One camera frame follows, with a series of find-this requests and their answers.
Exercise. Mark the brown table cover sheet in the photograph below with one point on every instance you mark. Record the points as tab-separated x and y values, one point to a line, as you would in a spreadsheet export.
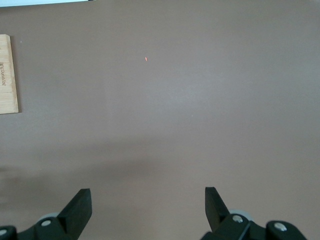
175	105

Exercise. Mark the wooden cutting board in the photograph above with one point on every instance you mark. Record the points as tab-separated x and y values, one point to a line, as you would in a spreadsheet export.
7	75

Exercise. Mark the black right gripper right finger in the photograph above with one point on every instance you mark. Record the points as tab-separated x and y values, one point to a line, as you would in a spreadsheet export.
215	212

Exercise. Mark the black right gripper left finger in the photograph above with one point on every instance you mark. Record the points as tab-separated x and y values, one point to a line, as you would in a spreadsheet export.
76	212

